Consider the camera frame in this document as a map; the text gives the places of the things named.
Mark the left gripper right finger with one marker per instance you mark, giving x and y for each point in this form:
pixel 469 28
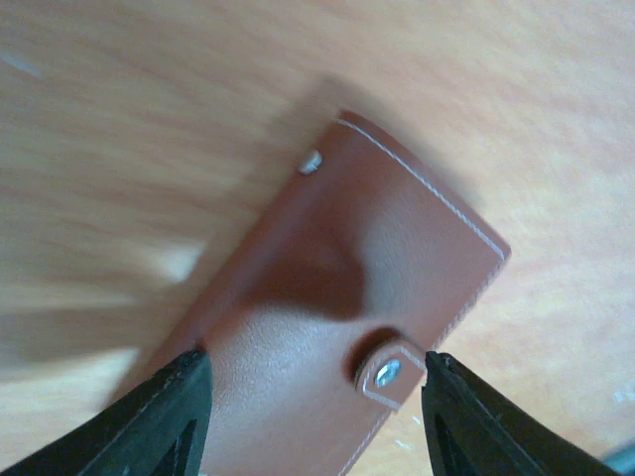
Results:
pixel 472 429

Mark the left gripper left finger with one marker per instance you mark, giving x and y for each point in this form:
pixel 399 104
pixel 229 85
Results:
pixel 158 428

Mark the brown leather card holder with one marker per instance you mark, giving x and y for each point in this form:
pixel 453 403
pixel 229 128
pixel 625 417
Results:
pixel 318 323

